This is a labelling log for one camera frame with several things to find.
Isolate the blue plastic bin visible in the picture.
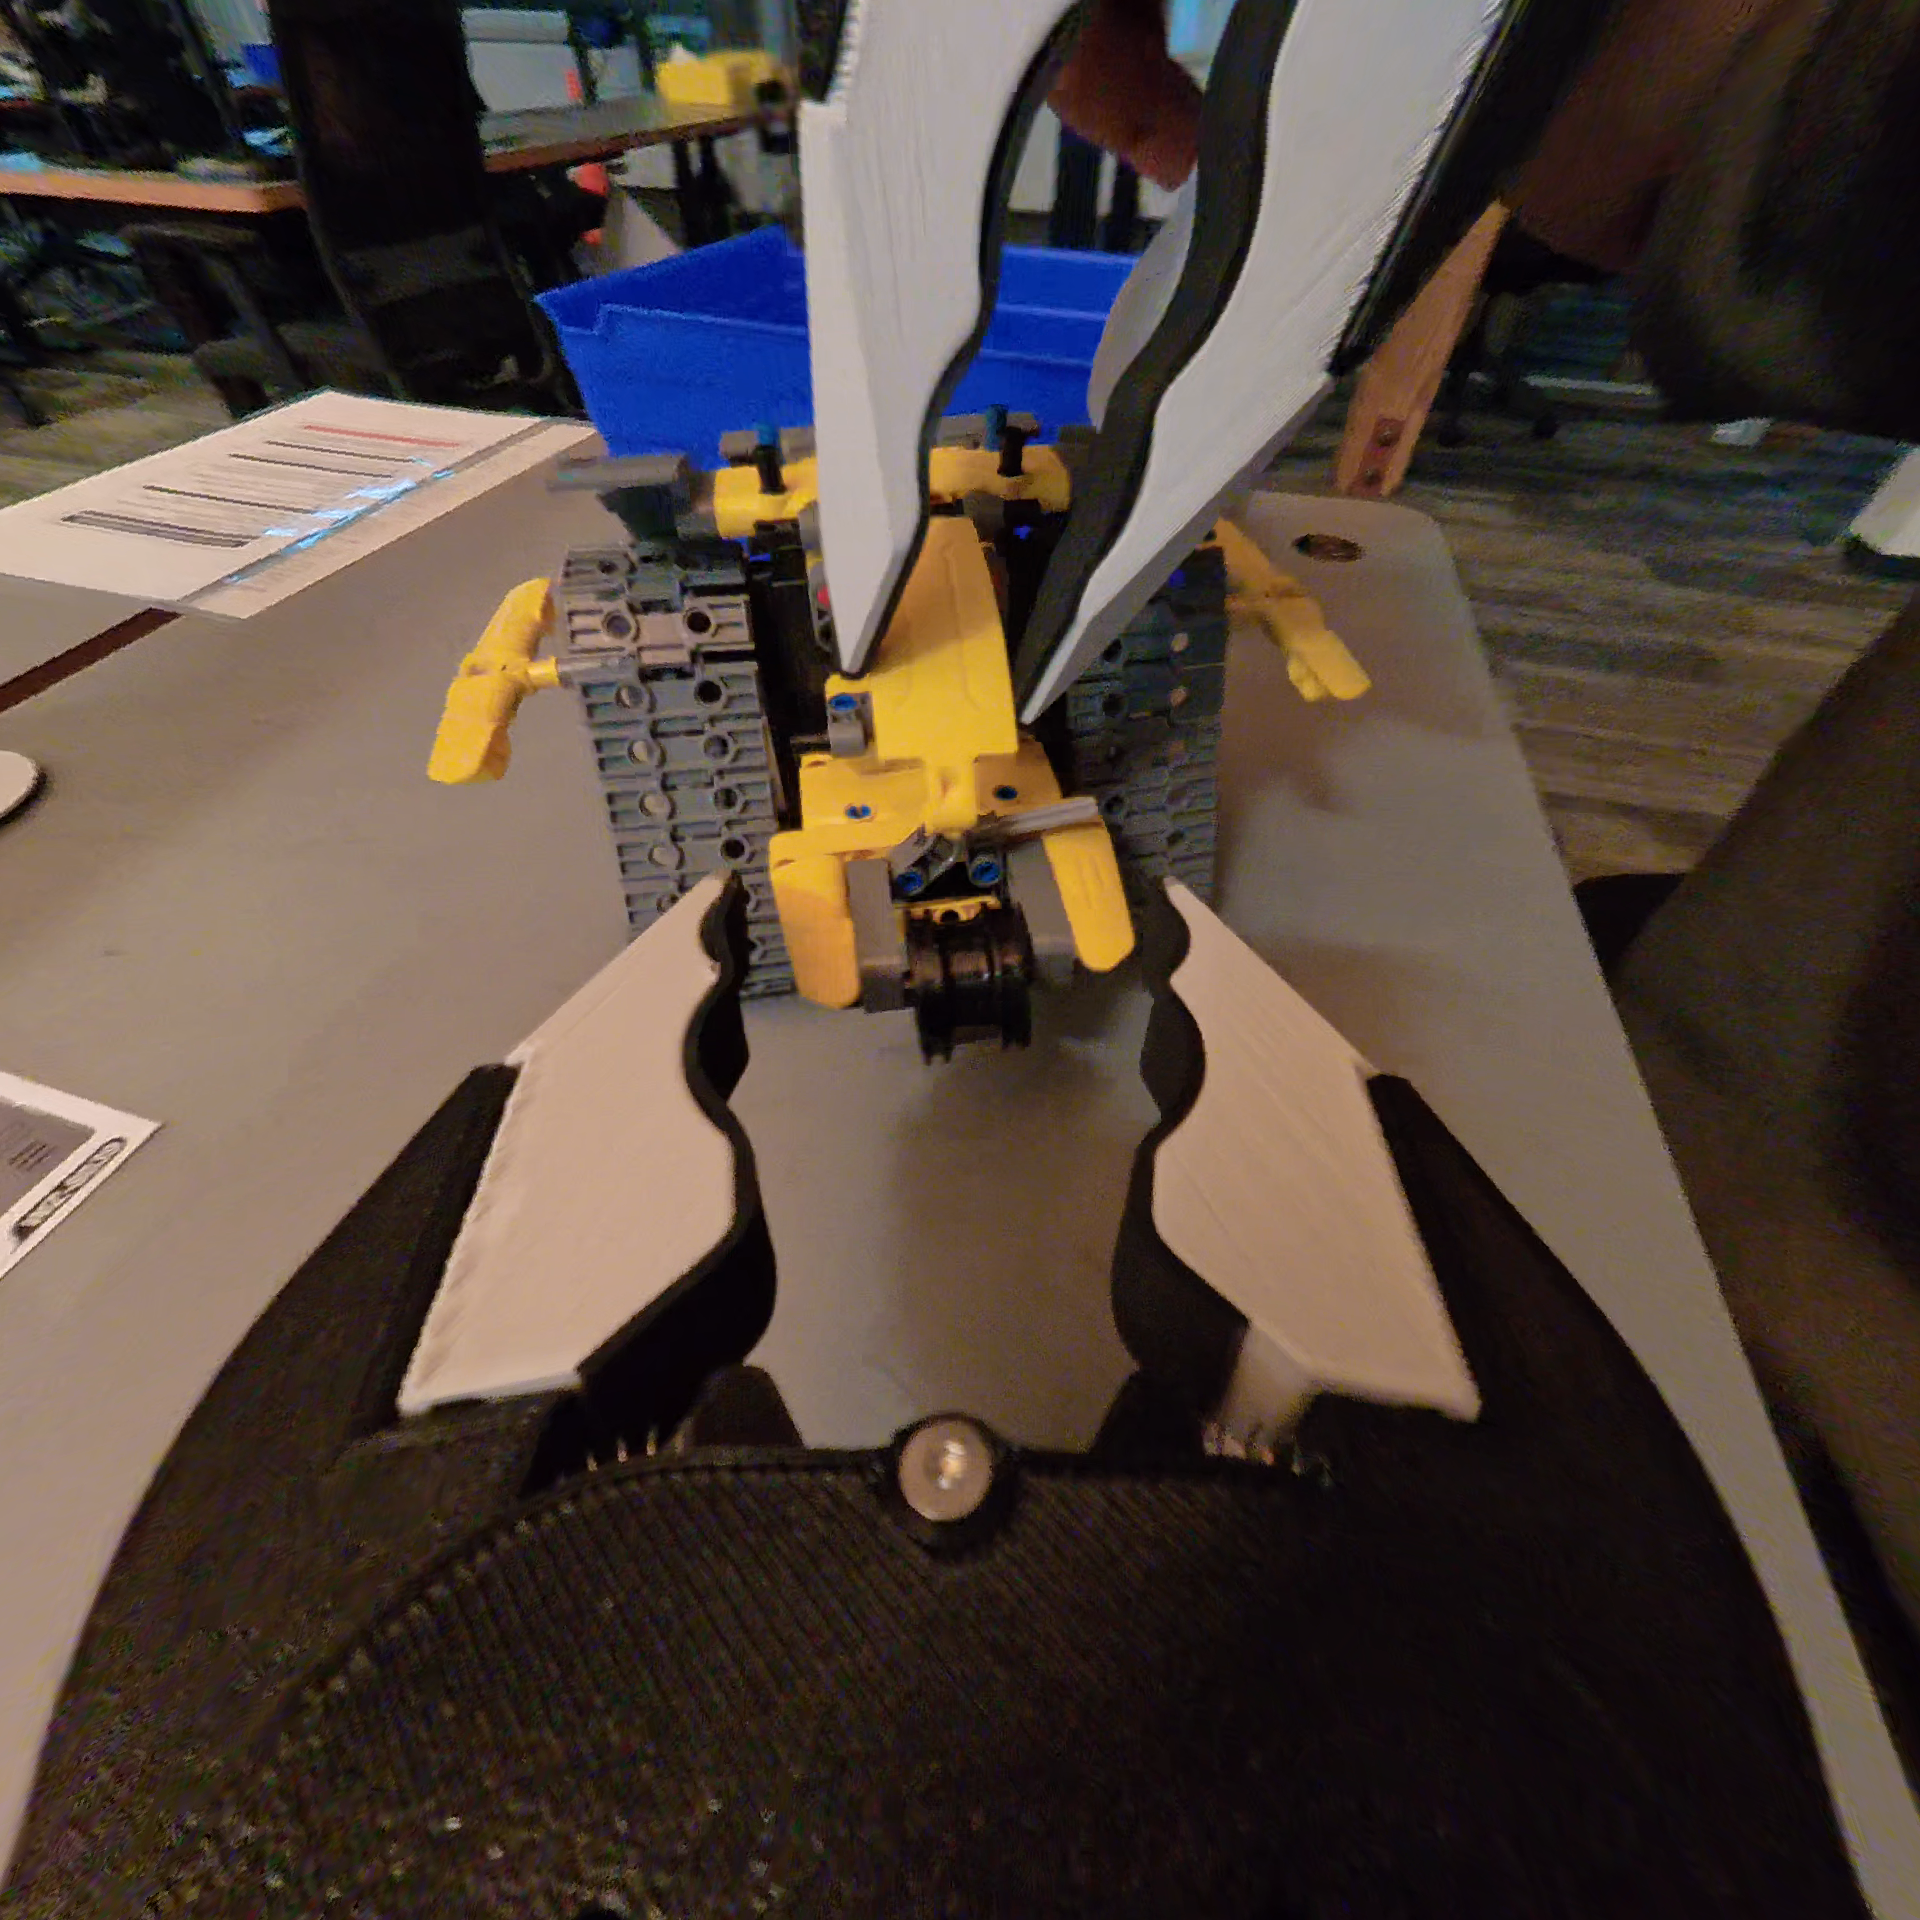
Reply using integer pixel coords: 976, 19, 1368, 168
535, 225, 1143, 466

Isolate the wooden post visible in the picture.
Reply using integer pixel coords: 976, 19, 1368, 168
1335, 202, 1508, 500

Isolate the person's right hand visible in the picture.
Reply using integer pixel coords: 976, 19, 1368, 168
1043, 0, 1210, 192

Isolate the laminated instruction sheet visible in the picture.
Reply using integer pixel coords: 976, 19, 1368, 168
0, 390, 600, 620

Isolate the yellow tracked toy vehicle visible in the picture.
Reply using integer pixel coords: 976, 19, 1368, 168
428, 404, 1373, 1068

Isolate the yellow sticker sheet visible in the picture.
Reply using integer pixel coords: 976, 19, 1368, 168
0, 1070, 162, 1281

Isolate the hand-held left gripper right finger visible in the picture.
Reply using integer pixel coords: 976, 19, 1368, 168
1110, 883, 1483, 1465

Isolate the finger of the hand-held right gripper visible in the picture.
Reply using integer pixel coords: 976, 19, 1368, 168
1020, 0, 1512, 730
796, 0, 1093, 682

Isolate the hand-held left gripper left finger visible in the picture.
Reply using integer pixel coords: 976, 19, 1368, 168
398, 877, 779, 1419

